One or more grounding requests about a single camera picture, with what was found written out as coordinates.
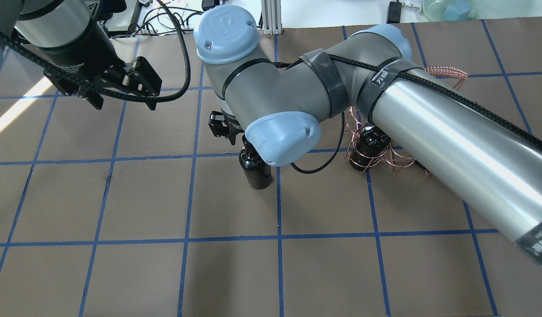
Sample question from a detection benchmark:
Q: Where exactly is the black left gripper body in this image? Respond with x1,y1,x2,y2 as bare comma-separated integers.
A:
43,56,162,110

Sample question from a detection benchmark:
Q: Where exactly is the black wine bottle right slot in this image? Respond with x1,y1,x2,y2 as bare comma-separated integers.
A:
414,160,429,171

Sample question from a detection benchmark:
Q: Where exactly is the aluminium frame post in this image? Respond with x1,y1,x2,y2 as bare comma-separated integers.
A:
261,0,283,35

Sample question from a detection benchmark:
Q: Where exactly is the green plastic bowl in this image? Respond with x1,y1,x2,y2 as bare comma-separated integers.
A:
422,0,478,22

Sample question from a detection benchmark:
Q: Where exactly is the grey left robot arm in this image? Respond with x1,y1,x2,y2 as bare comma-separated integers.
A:
0,0,162,110

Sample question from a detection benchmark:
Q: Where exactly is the blue foam block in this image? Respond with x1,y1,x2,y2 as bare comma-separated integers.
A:
442,0,474,21

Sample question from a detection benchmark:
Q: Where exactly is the black wine bottle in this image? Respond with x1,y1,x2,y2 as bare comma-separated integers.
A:
238,135,272,189

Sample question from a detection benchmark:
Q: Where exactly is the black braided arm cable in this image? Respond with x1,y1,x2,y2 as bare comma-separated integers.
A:
0,0,191,104
271,53,542,174

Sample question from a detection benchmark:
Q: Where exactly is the black wine bottle left slot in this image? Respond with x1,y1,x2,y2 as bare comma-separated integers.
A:
349,124,392,171

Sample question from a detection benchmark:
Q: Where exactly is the black wine bottle slot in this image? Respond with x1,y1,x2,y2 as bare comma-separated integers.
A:
414,160,429,171
349,124,392,171

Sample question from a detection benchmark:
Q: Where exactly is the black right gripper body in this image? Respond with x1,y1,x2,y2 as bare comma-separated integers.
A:
208,111,245,146

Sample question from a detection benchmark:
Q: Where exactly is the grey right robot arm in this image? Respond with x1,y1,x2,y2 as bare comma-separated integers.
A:
194,5,542,268

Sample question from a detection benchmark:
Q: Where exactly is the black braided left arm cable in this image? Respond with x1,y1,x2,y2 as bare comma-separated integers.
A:
0,0,191,104

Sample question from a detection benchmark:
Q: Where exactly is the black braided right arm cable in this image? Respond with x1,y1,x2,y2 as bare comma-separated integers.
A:
271,53,542,174

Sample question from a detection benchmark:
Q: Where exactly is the copper wire wine basket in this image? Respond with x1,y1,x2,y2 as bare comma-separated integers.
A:
344,66,469,176

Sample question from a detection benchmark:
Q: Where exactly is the black power adapter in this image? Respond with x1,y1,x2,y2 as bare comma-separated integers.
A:
386,0,403,24

